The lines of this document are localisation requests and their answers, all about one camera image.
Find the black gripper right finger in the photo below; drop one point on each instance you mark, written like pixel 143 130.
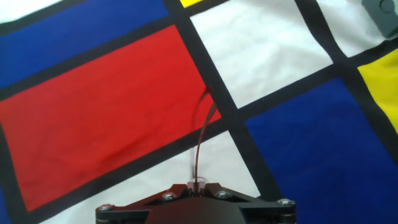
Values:
pixel 217 190

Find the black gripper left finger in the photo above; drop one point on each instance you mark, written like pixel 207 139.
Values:
pixel 174 190

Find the brown thin-framed glasses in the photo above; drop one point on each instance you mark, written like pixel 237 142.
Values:
pixel 199 146

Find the colour block tablecloth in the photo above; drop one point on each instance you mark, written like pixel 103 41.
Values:
pixel 109 109

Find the grey switch box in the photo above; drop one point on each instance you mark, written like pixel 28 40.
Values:
pixel 384 15

